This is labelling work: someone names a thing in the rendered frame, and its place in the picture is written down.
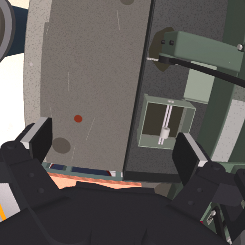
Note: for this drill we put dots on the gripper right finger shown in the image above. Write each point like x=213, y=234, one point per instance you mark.
x=184, y=157

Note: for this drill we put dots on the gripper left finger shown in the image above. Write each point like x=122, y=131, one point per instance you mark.
x=39, y=139

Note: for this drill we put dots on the white bush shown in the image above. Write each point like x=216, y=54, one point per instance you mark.
x=165, y=132

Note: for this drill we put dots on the green tote with cradle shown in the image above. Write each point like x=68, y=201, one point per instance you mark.
x=188, y=111

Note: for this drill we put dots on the green lathe body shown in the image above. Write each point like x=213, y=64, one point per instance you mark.
x=218, y=107

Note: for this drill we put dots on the short black lever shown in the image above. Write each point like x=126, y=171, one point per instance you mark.
x=219, y=222

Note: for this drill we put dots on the silver drill bit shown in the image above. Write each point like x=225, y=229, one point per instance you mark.
x=152, y=59

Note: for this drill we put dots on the green rounded lever housing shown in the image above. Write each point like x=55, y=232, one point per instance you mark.
x=201, y=48

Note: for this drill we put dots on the salmon ribbed mat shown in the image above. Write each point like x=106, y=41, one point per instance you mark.
x=63, y=180

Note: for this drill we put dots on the dark blue box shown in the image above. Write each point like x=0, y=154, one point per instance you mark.
x=20, y=30

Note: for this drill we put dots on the grey round bin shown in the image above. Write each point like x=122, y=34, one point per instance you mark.
x=7, y=28

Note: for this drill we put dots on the green shelf frame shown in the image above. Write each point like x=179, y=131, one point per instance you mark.
x=84, y=170

